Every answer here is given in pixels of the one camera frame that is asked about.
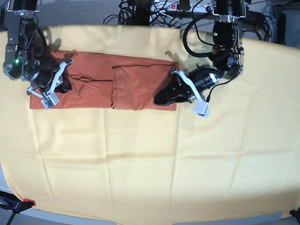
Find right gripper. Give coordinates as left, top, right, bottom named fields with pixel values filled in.
left=29, top=60, right=72, bottom=94

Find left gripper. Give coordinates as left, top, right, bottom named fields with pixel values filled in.
left=154, top=67, right=222, bottom=105

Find orange T-shirt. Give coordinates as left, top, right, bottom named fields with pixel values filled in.
left=29, top=50, right=181, bottom=112

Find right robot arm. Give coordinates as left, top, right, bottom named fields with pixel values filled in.
left=0, top=0, right=72, bottom=97

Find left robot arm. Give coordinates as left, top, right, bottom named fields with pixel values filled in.
left=154, top=0, right=246, bottom=106

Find white power strip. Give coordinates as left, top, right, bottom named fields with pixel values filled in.
left=150, top=0, right=212, bottom=14

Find yellow table cloth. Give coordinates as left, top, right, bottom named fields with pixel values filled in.
left=0, top=38, right=300, bottom=225

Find black clamp corner right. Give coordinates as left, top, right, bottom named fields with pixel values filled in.
left=289, top=208, right=300, bottom=224

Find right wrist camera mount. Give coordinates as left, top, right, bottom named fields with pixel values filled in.
left=27, top=60, right=74, bottom=110

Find black tangled cables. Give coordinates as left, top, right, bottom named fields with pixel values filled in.
left=103, top=0, right=211, bottom=30

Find black table leg post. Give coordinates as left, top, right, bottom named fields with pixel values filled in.
left=133, top=0, right=153, bottom=26

